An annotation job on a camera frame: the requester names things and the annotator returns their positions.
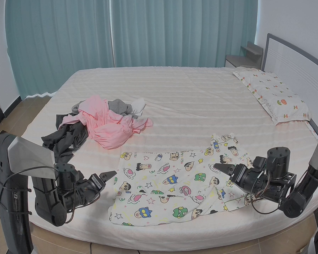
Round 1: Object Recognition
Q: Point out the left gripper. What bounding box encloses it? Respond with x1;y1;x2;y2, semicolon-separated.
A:
78;171;117;198

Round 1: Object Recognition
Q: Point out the grey white bedside table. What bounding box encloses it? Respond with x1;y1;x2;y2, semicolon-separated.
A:
225;41;263;71

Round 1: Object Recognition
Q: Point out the black garment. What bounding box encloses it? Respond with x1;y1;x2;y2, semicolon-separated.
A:
41;114;89;174

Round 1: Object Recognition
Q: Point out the bed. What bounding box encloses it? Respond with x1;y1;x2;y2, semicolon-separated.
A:
26;33;318;248

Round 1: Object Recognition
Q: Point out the blue-green curtain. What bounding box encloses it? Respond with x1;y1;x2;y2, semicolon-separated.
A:
110;0;259;68
4;0;114;98

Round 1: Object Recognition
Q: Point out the pink garment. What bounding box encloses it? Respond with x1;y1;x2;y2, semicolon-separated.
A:
61;94;154;150

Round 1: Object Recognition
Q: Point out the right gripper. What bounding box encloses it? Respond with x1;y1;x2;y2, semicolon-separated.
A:
214;163;266;194

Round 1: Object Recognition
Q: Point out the grey garment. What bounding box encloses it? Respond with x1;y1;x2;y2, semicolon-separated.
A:
71;99;134;120

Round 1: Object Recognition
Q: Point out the white printed pyjama garment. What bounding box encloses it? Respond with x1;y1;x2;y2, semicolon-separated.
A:
108;132;253;226

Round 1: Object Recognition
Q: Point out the white printed pillow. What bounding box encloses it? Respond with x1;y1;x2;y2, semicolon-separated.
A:
233;69;312;127

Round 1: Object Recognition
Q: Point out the black cable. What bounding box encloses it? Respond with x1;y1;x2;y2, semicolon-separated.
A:
250;192;282;215
0;166;77;223

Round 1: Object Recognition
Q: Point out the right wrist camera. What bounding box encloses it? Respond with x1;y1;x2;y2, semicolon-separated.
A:
250;156;267;171

